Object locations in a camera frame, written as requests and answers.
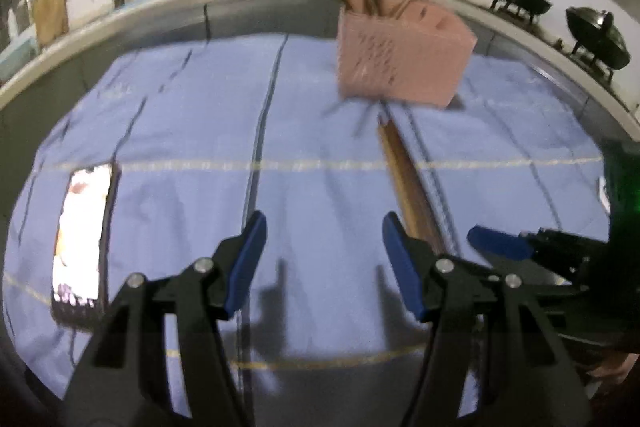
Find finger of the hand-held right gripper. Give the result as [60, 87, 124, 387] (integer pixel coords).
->
[467, 226, 552, 261]

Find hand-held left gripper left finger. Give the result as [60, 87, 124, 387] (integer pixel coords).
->
[62, 210, 269, 427]

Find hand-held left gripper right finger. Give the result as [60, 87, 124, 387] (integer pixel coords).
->
[382, 211, 594, 427]

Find light brown chopstick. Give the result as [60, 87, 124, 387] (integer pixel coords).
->
[376, 117, 431, 253]
[382, 114, 447, 258]

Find pink plastic utensil basket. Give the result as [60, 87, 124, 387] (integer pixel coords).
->
[336, 0, 477, 108]

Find person's right hand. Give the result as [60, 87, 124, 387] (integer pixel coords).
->
[587, 348, 640, 391]

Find blue checked cloth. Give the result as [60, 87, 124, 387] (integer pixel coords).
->
[0, 32, 613, 427]

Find black smartphone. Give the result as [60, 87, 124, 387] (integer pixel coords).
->
[50, 162, 122, 328]

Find black wok with lid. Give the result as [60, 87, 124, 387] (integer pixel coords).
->
[565, 6, 632, 70]

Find light blue plastic tub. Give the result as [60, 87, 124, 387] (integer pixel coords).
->
[0, 24, 40, 78]

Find leaning wooden cutting board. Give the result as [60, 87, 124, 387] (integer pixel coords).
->
[31, 0, 71, 48]

